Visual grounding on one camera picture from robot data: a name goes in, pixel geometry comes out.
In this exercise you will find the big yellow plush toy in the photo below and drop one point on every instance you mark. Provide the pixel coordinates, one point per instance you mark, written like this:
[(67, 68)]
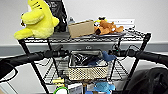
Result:
[(38, 20)]

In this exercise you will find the flat white box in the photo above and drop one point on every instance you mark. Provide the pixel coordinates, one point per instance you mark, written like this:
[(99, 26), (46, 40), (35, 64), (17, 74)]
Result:
[(128, 22)]

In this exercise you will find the black bag with grey print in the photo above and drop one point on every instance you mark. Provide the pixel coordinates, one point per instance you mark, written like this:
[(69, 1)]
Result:
[(81, 59)]

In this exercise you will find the white picture box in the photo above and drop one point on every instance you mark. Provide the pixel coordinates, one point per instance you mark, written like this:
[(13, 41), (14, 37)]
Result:
[(75, 89)]

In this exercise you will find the black bag with white print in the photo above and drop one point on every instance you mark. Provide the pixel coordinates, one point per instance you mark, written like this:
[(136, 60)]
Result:
[(61, 11)]

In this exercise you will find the white wall outlet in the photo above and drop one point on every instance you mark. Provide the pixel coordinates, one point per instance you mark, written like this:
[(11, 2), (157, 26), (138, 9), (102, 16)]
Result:
[(88, 47)]

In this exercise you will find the light blue plush toy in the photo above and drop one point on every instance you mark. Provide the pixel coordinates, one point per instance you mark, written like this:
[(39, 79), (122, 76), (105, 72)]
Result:
[(104, 87)]

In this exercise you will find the tan cardboard box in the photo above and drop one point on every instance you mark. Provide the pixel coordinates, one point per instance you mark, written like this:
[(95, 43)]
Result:
[(81, 28)]

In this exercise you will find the black office chair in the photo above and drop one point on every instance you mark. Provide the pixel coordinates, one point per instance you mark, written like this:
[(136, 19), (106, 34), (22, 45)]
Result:
[(150, 81)]

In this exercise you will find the long grey wall band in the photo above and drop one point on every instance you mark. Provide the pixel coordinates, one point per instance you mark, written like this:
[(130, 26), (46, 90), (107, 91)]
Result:
[(6, 47)]

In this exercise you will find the pale woven basket dark spots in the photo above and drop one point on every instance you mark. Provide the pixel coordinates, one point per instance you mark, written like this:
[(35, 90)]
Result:
[(88, 71)]

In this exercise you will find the dark blue plush toy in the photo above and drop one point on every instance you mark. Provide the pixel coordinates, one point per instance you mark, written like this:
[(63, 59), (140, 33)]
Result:
[(105, 56)]

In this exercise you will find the orange plush toy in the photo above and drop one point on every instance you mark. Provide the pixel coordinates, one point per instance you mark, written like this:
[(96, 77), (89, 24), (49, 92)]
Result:
[(107, 27)]

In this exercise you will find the yellow green ball toy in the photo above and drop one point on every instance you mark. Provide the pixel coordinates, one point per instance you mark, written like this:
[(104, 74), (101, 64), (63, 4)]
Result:
[(61, 89)]

